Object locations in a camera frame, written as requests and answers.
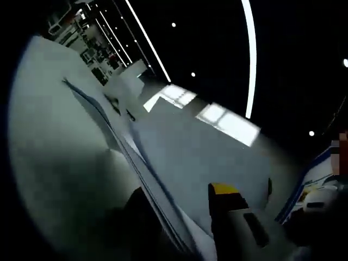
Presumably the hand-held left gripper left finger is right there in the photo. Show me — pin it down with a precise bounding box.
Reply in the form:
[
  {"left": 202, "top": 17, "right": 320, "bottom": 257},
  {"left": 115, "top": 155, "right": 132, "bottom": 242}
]
[{"left": 119, "top": 187, "right": 180, "bottom": 261}]

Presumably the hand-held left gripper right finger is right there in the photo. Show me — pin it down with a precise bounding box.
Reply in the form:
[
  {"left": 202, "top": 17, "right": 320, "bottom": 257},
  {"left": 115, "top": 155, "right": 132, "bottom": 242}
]
[{"left": 208, "top": 182, "right": 297, "bottom": 261}]

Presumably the pile of white printing papers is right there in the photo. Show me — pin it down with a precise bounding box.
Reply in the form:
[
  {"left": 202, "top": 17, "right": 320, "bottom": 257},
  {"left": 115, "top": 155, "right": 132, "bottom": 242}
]
[{"left": 62, "top": 78, "right": 273, "bottom": 261}]

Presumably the white worn neck device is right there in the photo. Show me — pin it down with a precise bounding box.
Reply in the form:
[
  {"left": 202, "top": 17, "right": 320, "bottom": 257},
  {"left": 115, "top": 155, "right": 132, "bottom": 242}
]
[{"left": 301, "top": 186, "right": 340, "bottom": 217}]

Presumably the wide bright window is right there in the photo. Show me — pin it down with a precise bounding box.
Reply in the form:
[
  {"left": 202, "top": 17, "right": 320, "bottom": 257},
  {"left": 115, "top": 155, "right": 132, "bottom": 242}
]
[{"left": 195, "top": 102, "right": 262, "bottom": 148}]

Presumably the narrow bright window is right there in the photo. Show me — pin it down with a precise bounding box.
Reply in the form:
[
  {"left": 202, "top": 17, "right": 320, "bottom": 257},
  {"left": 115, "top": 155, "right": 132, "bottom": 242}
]
[{"left": 142, "top": 83, "right": 197, "bottom": 113}]

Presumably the white ceiling light strip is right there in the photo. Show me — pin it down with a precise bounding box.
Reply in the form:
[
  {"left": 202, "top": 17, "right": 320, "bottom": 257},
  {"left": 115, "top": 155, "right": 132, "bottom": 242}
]
[
  {"left": 124, "top": 0, "right": 172, "bottom": 83},
  {"left": 241, "top": 0, "right": 258, "bottom": 120}
]

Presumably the white printer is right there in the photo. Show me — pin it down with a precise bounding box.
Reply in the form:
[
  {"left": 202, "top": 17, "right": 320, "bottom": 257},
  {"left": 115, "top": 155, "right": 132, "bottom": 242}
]
[{"left": 104, "top": 59, "right": 145, "bottom": 122}]

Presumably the row of office desks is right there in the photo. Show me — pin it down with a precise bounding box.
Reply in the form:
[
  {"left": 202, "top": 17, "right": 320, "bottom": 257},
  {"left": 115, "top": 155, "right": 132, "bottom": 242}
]
[{"left": 46, "top": 0, "right": 131, "bottom": 86}]

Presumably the blue framed wall poster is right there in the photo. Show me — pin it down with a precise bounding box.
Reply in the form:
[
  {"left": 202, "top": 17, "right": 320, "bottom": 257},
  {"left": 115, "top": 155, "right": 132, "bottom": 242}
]
[{"left": 274, "top": 146, "right": 348, "bottom": 226}]

